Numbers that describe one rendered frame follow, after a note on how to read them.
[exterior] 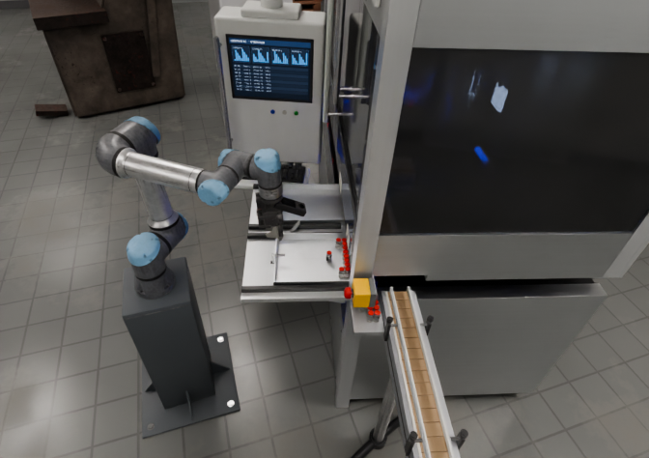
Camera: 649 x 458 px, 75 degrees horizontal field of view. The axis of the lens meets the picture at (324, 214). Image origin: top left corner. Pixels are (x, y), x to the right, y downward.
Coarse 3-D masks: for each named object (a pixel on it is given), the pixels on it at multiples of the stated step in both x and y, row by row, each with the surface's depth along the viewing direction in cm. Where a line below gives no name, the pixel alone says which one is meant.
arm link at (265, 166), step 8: (256, 152) 125; (264, 152) 125; (272, 152) 125; (256, 160) 123; (264, 160) 122; (272, 160) 123; (256, 168) 125; (264, 168) 123; (272, 168) 124; (280, 168) 127; (256, 176) 127; (264, 176) 125; (272, 176) 126; (280, 176) 129; (264, 184) 127; (272, 184) 128; (280, 184) 130
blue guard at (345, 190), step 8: (336, 120) 201; (336, 128) 202; (336, 136) 202; (336, 144) 202; (336, 152) 202; (344, 160) 171; (344, 168) 171; (344, 176) 171; (344, 184) 172; (344, 192) 172; (344, 200) 172; (344, 208) 172; (352, 208) 149; (352, 216) 149; (352, 224) 149; (352, 232) 149
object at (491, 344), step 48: (384, 288) 160; (432, 288) 161; (480, 288) 162; (528, 288) 163; (576, 288) 164; (336, 336) 206; (432, 336) 174; (480, 336) 176; (528, 336) 178; (384, 384) 199; (480, 384) 204; (528, 384) 207
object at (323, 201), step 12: (288, 192) 201; (300, 192) 201; (312, 192) 202; (324, 192) 202; (336, 192) 202; (312, 204) 195; (324, 204) 195; (336, 204) 196; (288, 216) 188; (300, 216) 188; (312, 216) 188; (324, 216) 189; (336, 216) 189
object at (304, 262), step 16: (288, 240) 177; (304, 240) 177; (320, 240) 177; (288, 256) 170; (304, 256) 170; (320, 256) 170; (336, 256) 171; (288, 272) 163; (304, 272) 163; (320, 272) 164; (336, 272) 164
